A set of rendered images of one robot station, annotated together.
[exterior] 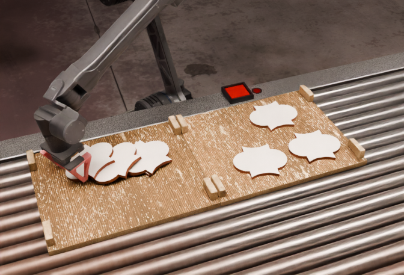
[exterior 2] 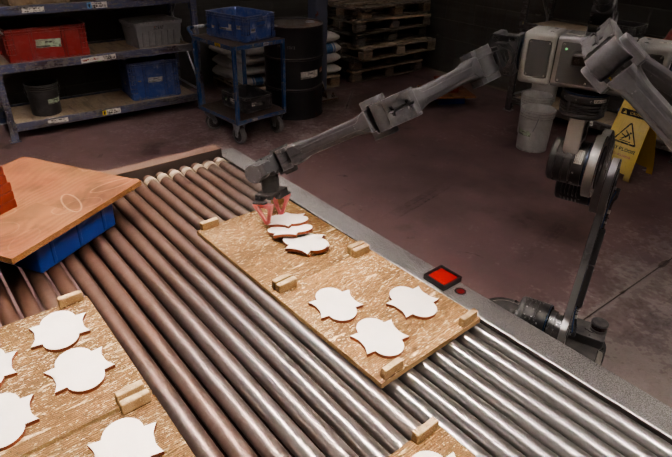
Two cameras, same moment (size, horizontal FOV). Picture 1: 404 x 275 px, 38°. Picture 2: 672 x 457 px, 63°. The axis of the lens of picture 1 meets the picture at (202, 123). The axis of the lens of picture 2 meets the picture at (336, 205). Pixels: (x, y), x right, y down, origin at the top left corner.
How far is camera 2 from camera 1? 1.41 m
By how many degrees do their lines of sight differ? 58
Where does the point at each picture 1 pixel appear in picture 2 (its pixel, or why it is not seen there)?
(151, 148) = (315, 242)
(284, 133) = (390, 315)
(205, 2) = not seen: outside the picture
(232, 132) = (370, 282)
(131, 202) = (255, 250)
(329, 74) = (541, 341)
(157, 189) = (275, 259)
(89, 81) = (294, 155)
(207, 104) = (412, 265)
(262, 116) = (404, 294)
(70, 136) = (249, 174)
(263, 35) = not seen: outside the picture
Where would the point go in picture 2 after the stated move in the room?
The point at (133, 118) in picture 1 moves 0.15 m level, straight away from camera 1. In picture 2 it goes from (363, 232) to (402, 222)
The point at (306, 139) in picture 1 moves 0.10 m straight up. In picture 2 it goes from (385, 329) to (388, 295)
